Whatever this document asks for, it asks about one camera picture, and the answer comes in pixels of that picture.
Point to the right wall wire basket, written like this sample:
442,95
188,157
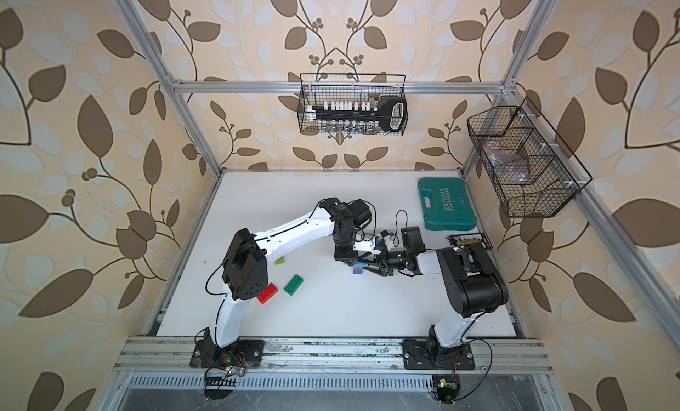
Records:
532,169

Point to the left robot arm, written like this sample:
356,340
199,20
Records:
244,267

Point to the red lego brick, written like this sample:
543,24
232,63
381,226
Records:
269,292

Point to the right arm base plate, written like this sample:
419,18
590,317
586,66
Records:
420,355

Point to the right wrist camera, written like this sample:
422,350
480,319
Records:
409,241

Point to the black socket tool set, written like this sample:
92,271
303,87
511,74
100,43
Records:
386,116

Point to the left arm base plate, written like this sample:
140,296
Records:
241,354

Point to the dark green lego brick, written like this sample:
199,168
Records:
293,285

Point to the aluminium front rail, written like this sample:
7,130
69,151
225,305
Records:
502,356

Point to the black tray of bits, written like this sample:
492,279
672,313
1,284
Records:
466,239

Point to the green plastic tool case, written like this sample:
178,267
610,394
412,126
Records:
446,205

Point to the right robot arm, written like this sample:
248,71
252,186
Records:
473,286

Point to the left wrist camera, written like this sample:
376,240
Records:
374,244

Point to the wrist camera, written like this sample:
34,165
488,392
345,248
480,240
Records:
374,244
409,241

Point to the plastic bag in basket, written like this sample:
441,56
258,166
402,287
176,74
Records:
508,167

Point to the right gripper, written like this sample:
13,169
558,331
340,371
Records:
383,271

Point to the back wire basket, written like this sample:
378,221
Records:
335,86

